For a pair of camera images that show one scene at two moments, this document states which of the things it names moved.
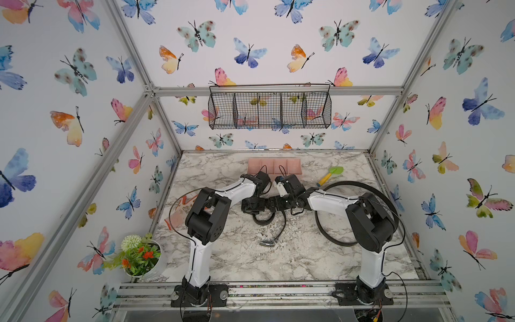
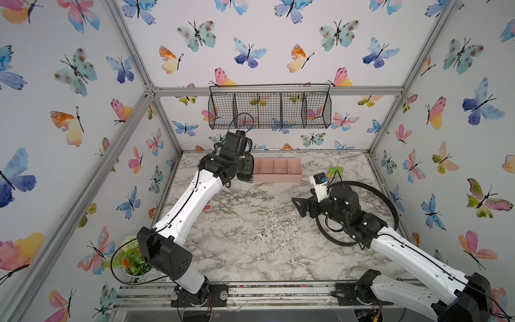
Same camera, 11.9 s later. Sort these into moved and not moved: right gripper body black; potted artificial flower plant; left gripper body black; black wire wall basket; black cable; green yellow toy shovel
Moved: right gripper body black; left gripper body black
Not moved: black wire wall basket; potted artificial flower plant; green yellow toy shovel; black cable
